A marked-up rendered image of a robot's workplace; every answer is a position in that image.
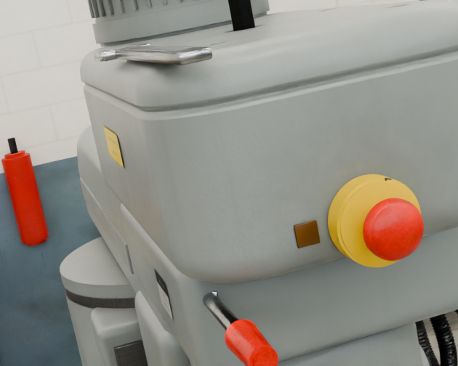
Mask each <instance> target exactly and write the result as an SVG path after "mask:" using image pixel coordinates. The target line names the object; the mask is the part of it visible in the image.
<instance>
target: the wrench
mask: <svg viewBox="0 0 458 366"><path fill-rule="evenodd" d="M93 55H94V58H95V61H97V62H107V61H111V60H117V59H120V60H134V61H143V62H157V63H165V64H173V65H187V64H191V63H195V62H200V61H204V60H210V59H211V58H212V55H213V54H212V50H211V48H210V47H197V46H151V44H149V43H138V44H132V45H129V47H126V48H122V49H115V50H103V51H99V52H93Z"/></svg>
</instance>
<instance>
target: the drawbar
mask: <svg viewBox="0 0 458 366"><path fill-rule="evenodd" d="M228 4H229V9H230V16H231V20H232V24H233V31H241V30H246V29H250V28H255V23H254V15H253V11H252V4H251V0H228Z"/></svg>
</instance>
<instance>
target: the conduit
mask: <svg viewBox="0 0 458 366"><path fill-rule="evenodd" d="M445 316H446V315H445V314H441V315H438V316H435V317H431V318H429V319H430V321H431V324H432V327H433V329H434V333H435V336H436V338H437V340H436V341H437V342H438V347H439V352H440V353H439V354H440V361H441V362H440V364H439V363H438V360H437V358H436V356H435V354H434V353H433V352H434V351H433V349H432V348H431V347H432V346H431V345H430V343H429V342H430V341H429V340H428V339H429V338H428V337H427V336H428V335H427V332H426V329H425V325H424V322H423V320H420V321H418V322H415V324H416V327H417V336H418V341H419V345H420V346H421V347H422V348H423V349H424V350H425V352H426V354H427V356H428V359H429V360H430V364H431V366H457V365H458V361H457V360H458V358H457V349H456V346H455V342H454V341H455V340H454V337H453V333H452V330H451V327H450V326H449V325H450V324H449V323H448V320H447V317H445Z"/></svg>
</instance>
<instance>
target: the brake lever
mask: <svg viewBox="0 0 458 366"><path fill-rule="evenodd" d="M203 302H204V305H205V306H206V308H207V309H208V310H209V311H210V312H211V313H212V315H213V316H214V317H215V318H216V320H217V321H218V322H219V323H220V324H221V326H222V327H223V328H224V329H225V330H226V332H225V342H226V345H227V347H228V348H229V349H230V350H231V351H232V352H233V353H234V354H235V355H236V356H237V357H238V358H239V359H240V360H241V361H242V362H243V363H244V364H245V365H246V366H277V364H278V355H277V353H276V351H275V350H274V349H273V347H272V346H271V345H270V344H269V342H268V341H267V339H266V338H265V337H264V335H263V334H262V333H261V332H260V330H259V329H258V328H257V326H256V325H255V324H254V323H253V322H252V321H250V320H239V319H238V318H237V317H236V316H235V315H234V313H232V311H231V310H229V308H228V307H227V306H226V305H225V304H224V303H223V302H222V301H221V299H220V298H219V296H218V292H217V291H213V292H211V293H207V294H206V295H205V296H204V298H203Z"/></svg>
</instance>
